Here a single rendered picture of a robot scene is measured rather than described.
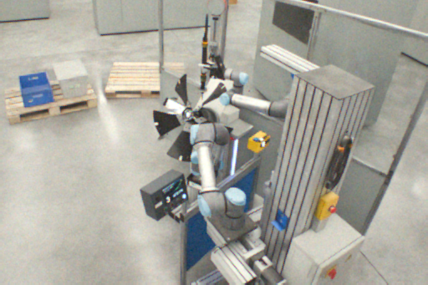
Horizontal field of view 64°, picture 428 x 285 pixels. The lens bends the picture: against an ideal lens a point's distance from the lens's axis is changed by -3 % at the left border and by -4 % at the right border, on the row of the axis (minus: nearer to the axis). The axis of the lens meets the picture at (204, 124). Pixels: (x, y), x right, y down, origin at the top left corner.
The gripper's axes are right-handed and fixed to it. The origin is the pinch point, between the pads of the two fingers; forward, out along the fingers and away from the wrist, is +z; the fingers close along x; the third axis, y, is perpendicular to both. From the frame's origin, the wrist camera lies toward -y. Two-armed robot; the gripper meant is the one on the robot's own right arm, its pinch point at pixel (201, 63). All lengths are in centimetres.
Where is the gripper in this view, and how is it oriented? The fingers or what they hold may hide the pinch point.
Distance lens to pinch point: 250.9
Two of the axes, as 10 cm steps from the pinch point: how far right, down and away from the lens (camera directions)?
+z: -8.4, -3.3, 4.3
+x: 5.4, -4.4, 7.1
